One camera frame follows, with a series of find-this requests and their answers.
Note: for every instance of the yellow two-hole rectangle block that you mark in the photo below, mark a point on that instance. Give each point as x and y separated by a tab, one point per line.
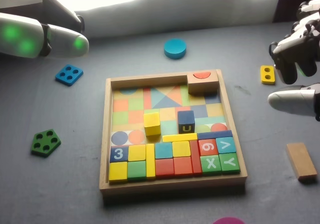
267	74

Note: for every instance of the wooden block with orange shape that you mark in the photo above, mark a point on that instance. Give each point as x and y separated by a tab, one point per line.
200	85

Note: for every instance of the dark blue letter U cube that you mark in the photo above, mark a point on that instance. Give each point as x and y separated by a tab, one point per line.
186	120

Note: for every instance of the green five-hole pentagon block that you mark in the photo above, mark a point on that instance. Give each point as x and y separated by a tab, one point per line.
46	143

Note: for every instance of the plain wooden rectangular block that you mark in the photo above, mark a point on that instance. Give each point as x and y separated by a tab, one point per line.
301	161

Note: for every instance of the blue round disc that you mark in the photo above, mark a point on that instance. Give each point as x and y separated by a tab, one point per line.
175	48

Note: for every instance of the blue four-hole square block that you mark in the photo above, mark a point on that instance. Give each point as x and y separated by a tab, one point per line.
69	74

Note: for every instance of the grey table cloth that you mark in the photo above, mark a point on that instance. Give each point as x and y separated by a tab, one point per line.
75	184

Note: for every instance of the yellow cube block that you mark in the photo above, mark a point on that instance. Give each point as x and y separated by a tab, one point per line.
152	123

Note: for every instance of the magenta round disc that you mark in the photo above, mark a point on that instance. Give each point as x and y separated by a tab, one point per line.
228	221

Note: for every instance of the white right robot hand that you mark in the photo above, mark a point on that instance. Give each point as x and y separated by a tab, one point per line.
290	47

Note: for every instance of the wooden puzzle tray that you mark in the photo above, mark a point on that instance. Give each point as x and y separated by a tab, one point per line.
175	185

